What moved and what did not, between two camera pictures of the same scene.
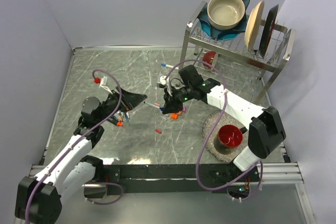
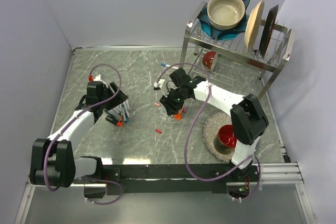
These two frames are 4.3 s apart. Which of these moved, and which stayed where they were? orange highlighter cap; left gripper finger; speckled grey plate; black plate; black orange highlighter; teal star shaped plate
Moved: orange highlighter cap; left gripper finger
Stayed: black plate; black orange highlighter; teal star shaped plate; speckled grey plate
